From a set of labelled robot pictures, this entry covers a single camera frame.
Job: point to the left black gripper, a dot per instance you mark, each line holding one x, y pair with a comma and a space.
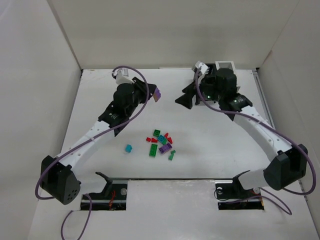
144, 89

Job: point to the square green lego piece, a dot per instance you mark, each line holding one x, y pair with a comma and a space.
156, 133

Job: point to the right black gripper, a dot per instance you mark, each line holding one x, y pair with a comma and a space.
198, 90

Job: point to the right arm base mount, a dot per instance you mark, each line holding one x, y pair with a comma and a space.
229, 198

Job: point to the small cyan lego block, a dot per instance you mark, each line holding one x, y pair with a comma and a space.
128, 148

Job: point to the red lego slope right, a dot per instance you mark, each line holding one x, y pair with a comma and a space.
170, 140

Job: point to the black slatted container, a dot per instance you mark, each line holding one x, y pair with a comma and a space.
210, 71

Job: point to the purple lego plate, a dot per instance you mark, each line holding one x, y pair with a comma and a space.
165, 148

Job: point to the small green lego piece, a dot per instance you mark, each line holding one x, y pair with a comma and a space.
171, 156

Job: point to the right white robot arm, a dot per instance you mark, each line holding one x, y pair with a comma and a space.
287, 160

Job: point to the long green lego plate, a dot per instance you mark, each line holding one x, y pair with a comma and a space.
153, 150

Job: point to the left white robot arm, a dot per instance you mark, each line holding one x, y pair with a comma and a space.
58, 175

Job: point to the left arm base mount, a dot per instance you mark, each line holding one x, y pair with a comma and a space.
114, 200

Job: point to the purple paw print lego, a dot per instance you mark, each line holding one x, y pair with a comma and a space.
156, 95

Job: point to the white slatted container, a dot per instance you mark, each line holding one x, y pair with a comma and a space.
225, 65

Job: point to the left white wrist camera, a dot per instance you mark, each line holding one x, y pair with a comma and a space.
121, 76

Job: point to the red lego slope middle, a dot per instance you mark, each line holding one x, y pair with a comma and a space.
154, 140

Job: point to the teal square lego piece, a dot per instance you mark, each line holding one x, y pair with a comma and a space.
162, 139

